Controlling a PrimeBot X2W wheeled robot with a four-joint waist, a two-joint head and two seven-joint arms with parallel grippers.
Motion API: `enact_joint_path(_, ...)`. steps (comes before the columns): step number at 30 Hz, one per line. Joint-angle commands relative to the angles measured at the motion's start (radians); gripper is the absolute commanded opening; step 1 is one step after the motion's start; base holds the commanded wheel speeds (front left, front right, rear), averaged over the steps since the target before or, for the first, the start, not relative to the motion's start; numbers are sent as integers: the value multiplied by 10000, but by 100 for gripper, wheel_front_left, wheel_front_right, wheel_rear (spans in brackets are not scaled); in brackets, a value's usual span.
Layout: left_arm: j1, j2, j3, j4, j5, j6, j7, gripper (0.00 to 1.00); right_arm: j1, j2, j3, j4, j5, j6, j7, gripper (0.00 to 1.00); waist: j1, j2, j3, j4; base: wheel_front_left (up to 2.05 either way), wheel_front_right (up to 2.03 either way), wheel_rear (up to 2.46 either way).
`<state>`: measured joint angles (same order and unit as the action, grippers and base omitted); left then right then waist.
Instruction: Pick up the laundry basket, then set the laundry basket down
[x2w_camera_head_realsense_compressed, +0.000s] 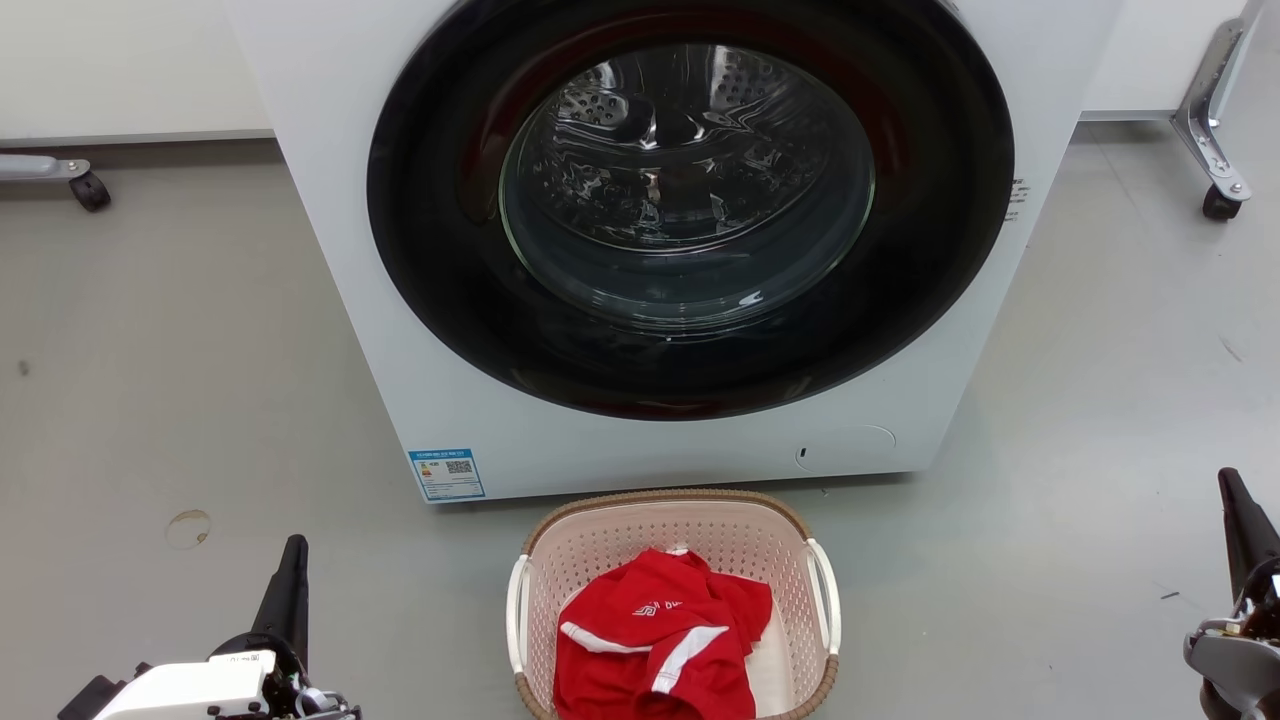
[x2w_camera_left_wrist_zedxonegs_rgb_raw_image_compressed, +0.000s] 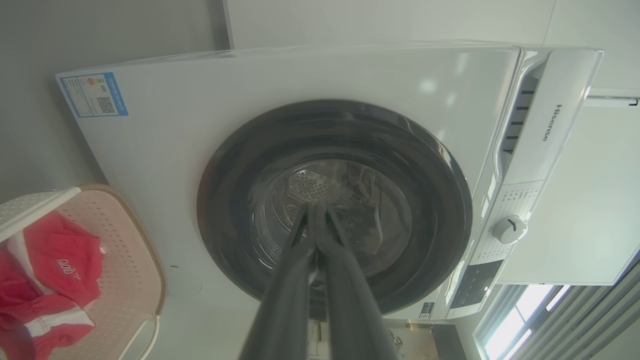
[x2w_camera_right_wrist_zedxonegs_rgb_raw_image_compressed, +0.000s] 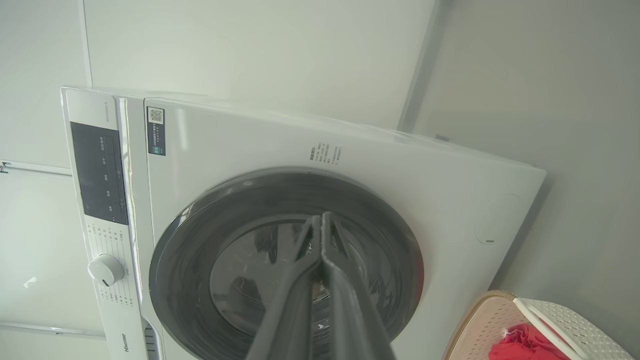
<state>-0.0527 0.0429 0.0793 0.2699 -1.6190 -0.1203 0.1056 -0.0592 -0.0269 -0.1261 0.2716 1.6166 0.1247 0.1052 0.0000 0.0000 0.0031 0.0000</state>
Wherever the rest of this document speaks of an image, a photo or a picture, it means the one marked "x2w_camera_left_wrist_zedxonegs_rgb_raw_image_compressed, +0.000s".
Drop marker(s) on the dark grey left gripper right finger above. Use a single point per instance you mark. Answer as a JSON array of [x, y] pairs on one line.
[[350, 310]]

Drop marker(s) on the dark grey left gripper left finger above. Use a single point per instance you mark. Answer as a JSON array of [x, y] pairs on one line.
[[285, 310]]

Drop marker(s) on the cream perforated laundry basket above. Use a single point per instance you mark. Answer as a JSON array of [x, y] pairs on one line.
[[127, 265]]

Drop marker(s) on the black washing machine display panel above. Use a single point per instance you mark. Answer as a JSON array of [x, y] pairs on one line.
[[475, 284]]

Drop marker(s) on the dark round washing machine door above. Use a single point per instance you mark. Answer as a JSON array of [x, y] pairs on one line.
[[410, 165]]

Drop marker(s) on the white washing machine dial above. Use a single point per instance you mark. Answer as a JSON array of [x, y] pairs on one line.
[[509, 229]]

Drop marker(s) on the white Hisense washing machine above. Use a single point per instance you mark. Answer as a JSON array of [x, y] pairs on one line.
[[210, 125]]

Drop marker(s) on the red and white garment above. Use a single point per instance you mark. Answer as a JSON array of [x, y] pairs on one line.
[[55, 270]]

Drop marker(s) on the blue energy label sticker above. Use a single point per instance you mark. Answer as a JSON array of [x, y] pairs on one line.
[[93, 94]]

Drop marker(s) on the window with grey frame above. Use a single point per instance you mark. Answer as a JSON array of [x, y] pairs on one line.
[[525, 320]]

